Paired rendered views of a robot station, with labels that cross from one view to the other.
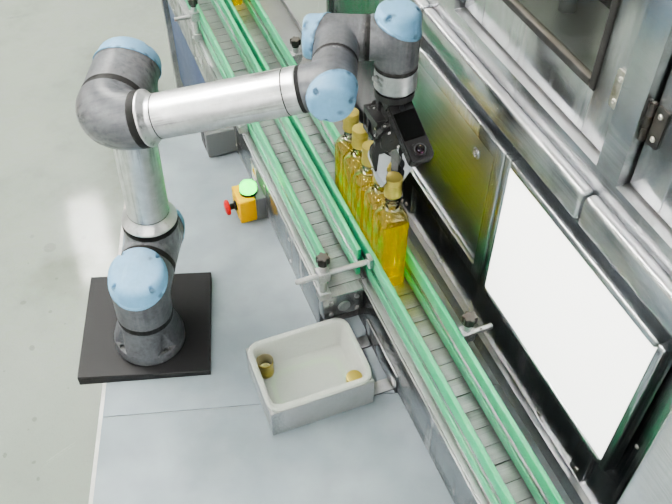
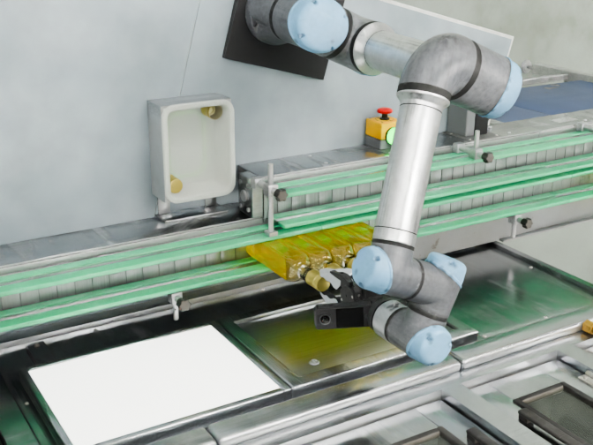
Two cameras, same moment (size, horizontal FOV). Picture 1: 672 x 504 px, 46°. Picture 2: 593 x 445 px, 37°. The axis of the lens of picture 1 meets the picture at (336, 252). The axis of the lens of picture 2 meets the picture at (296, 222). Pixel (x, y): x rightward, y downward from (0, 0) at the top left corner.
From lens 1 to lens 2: 0.46 m
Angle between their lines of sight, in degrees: 11
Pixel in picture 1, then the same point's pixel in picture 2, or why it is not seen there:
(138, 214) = (375, 43)
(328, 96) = (369, 267)
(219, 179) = not seen: hidden behind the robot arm
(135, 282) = (312, 23)
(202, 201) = not seen: hidden behind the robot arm
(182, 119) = (403, 132)
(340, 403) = (156, 167)
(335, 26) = (440, 290)
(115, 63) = (487, 83)
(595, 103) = not seen: outside the picture
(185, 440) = (165, 21)
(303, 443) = (131, 124)
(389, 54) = (403, 326)
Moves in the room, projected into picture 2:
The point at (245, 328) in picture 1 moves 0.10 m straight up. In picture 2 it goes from (257, 98) to (278, 106)
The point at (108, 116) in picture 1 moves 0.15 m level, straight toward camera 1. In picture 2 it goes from (431, 67) to (359, 72)
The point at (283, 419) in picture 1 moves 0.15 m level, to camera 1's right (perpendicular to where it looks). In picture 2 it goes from (155, 115) to (136, 179)
